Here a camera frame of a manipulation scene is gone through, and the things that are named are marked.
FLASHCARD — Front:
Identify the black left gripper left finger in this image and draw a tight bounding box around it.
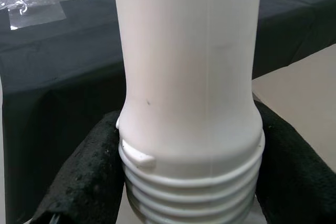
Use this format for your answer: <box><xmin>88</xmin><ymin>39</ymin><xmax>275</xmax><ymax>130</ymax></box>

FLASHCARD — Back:
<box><xmin>26</xmin><ymin>111</ymin><xmax>125</xmax><ymax>224</ymax></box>

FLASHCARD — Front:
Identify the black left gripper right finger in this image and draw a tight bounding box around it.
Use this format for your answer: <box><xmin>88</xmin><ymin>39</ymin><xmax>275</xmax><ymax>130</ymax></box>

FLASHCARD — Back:
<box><xmin>253</xmin><ymin>102</ymin><xmax>336</xmax><ymax>224</ymax></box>

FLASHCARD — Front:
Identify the white plastic table leg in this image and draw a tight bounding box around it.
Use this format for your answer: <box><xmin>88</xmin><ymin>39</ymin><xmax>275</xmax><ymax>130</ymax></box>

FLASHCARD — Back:
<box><xmin>111</xmin><ymin>0</ymin><xmax>265</xmax><ymax>224</ymax></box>

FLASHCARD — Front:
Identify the black tablecloth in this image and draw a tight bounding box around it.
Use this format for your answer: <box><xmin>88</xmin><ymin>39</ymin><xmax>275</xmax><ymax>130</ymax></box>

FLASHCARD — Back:
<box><xmin>0</xmin><ymin>0</ymin><xmax>336</xmax><ymax>221</ymax></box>

